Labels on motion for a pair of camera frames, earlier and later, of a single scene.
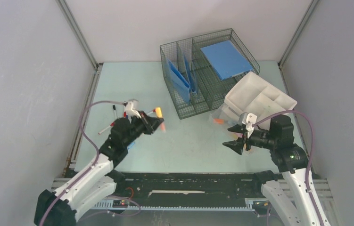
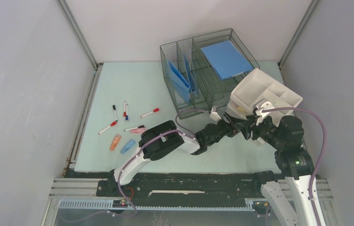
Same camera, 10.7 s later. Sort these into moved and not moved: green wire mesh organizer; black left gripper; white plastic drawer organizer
Moved: black left gripper; white plastic drawer organizer
Not moved: green wire mesh organizer
